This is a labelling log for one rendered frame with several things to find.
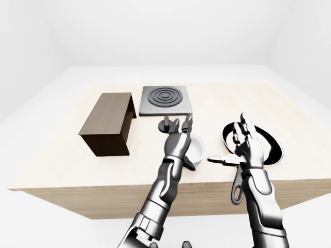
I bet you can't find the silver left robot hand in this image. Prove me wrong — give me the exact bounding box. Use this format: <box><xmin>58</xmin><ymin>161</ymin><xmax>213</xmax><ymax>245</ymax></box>
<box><xmin>163</xmin><ymin>114</ymin><xmax>197</xmax><ymax>171</ymax></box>

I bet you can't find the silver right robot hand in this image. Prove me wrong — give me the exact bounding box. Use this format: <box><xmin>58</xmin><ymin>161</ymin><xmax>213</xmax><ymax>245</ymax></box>
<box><xmin>207</xmin><ymin>112</ymin><xmax>264</xmax><ymax>169</ymax></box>

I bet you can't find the white bowl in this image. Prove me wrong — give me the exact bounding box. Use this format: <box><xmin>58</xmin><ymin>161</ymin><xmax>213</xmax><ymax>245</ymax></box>
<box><xmin>184</xmin><ymin>132</ymin><xmax>207</xmax><ymax>168</ymax></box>

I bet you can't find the dark wooden cabinet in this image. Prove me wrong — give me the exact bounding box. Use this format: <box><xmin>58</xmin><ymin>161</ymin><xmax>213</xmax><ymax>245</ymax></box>
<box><xmin>78</xmin><ymin>92</ymin><xmax>137</xmax><ymax>157</ymax></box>

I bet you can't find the round black stove knob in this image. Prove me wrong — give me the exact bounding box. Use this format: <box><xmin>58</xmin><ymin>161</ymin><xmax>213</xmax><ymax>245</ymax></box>
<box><xmin>157</xmin><ymin>116</ymin><xmax>174</xmax><ymax>134</ymax></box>

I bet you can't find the black frying pan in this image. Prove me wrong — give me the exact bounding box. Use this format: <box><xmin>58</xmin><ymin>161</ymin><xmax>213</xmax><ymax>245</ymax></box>
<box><xmin>221</xmin><ymin>121</ymin><xmax>284</xmax><ymax>206</ymax></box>

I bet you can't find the flat dark stove plate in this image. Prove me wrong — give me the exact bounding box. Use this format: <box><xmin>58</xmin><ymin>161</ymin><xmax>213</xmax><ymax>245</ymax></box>
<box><xmin>139</xmin><ymin>85</ymin><xmax>193</xmax><ymax>117</ymax></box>

